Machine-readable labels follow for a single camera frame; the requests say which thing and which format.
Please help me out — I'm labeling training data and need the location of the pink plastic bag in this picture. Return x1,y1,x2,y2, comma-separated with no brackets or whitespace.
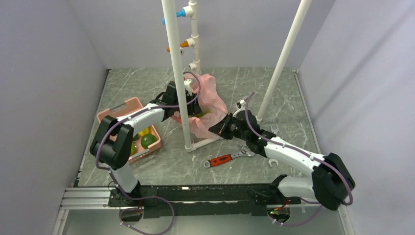
188,73,228,139

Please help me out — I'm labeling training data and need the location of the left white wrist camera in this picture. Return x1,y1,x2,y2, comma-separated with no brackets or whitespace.
184,79,194,96

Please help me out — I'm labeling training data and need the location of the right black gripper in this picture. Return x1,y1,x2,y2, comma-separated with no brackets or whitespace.
208,113,249,141

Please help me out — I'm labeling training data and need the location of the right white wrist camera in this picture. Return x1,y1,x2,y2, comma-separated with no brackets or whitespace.
232,99,246,118

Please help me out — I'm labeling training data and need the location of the dark green fake lime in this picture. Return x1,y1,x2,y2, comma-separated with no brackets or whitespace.
140,134,157,149

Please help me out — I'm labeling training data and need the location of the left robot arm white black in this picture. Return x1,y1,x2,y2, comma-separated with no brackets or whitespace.
90,81,179,206

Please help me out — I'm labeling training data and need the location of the blue faucet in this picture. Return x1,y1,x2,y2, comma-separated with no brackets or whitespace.
162,8,186,25

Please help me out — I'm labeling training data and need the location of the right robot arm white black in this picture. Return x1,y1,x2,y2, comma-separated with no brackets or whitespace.
208,111,356,211

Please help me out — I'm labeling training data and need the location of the orange faucet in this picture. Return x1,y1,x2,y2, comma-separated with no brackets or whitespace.
180,41,189,55

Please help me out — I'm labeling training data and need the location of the yellow fake fruit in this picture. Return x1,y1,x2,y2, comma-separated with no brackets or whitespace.
138,127,151,137

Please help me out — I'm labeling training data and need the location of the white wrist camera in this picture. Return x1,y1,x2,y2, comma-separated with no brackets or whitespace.
232,99,246,118
184,79,194,96

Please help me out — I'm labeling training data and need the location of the silver open end wrench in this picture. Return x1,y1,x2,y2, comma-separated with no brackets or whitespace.
268,125,279,167

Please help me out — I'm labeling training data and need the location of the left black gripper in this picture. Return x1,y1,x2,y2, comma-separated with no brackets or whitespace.
174,92,203,116

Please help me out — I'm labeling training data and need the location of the white PVC pipe frame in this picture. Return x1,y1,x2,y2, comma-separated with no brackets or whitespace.
161,0,312,152

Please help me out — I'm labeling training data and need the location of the pink plastic basket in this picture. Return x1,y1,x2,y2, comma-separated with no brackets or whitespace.
96,96,162,165

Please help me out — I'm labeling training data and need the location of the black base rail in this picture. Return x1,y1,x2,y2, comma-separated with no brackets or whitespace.
108,184,300,218

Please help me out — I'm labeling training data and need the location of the red handled adjustable wrench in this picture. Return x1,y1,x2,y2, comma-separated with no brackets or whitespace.
203,145,255,168

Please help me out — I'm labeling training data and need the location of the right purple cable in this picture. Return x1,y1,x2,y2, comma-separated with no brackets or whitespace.
244,92,354,228

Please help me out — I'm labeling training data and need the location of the light green fake fruit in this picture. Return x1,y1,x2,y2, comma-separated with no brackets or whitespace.
130,142,137,156

